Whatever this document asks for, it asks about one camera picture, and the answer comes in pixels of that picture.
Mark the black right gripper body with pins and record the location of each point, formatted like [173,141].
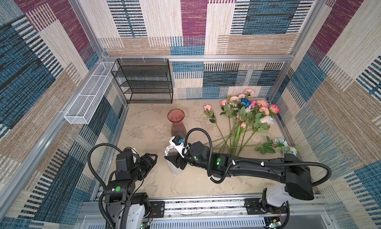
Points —
[179,160]

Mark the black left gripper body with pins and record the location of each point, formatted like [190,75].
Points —
[145,164]

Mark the white ribbed ceramic vase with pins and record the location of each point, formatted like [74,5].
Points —
[173,154]

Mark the white and pale blue rose stem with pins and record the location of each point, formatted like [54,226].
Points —
[269,146]

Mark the pink peony double stem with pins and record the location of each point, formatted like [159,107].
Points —
[259,109]

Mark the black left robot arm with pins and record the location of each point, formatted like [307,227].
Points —
[120,205]

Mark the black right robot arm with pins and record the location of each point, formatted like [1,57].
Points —
[293,176]

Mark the red ribbed glass vase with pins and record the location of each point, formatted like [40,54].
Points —
[176,117]

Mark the cream white rose stem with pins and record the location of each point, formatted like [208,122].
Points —
[260,125]

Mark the dark pink rose stem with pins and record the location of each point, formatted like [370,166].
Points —
[273,110]

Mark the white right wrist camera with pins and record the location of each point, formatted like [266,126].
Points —
[179,144]

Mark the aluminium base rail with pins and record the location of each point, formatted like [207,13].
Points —
[237,211]

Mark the black wire mesh shelf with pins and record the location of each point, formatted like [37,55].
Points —
[144,81]

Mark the white wire mesh basket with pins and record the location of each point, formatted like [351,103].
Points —
[86,103]

